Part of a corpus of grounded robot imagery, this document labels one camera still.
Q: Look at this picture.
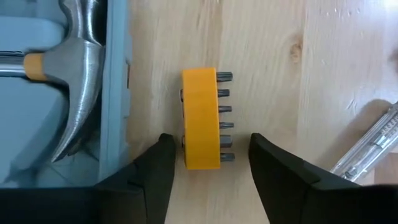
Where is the orange screwdriver bit holder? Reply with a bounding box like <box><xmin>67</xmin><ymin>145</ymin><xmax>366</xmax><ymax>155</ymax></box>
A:
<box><xmin>180</xmin><ymin>67</ymin><xmax>236</xmax><ymax>170</ymax></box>

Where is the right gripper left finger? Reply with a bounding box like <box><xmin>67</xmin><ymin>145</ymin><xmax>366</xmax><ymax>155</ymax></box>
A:
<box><xmin>0</xmin><ymin>133</ymin><xmax>177</xmax><ymax>224</ymax></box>

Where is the orange-handled claw hammer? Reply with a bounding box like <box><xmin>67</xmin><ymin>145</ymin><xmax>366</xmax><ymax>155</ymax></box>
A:
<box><xmin>0</xmin><ymin>0</ymin><xmax>107</xmax><ymax>164</ymax></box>

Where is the blue-grey plastic tool case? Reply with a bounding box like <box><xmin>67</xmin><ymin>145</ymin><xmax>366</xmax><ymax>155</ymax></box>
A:
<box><xmin>0</xmin><ymin>0</ymin><xmax>133</xmax><ymax>189</ymax></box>

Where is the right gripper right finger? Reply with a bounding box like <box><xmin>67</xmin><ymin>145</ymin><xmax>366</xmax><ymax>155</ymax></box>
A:
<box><xmin>248</xmin><ymin>133</ymin><xmax>398</xmax><ymax>224</ymax></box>

